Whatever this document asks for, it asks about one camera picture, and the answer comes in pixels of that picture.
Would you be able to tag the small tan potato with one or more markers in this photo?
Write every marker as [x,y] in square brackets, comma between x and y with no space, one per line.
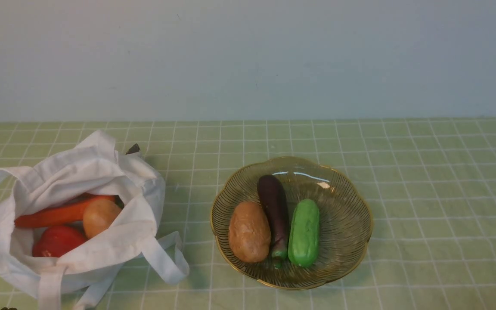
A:
[98,216]

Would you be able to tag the green checkered tablecloth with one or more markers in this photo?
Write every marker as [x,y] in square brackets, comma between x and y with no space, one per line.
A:
[430,183]

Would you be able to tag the green cucumber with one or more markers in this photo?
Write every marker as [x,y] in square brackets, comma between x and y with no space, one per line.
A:
[303,246]

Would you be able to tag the purple eggplant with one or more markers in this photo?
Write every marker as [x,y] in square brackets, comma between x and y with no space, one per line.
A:
[273,200]

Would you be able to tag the amber glass bowl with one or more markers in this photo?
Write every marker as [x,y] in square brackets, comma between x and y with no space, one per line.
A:
[345,230]

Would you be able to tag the large brown potato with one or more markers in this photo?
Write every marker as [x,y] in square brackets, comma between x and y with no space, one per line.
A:
[249,233]

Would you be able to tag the orange carrot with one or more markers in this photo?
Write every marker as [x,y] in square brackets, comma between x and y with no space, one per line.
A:
[64,214]

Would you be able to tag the white cloth tote bag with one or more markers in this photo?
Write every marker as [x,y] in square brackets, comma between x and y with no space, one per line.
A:
[95,167]

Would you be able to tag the red tomato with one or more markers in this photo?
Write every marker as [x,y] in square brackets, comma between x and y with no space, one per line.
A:
[56,241]

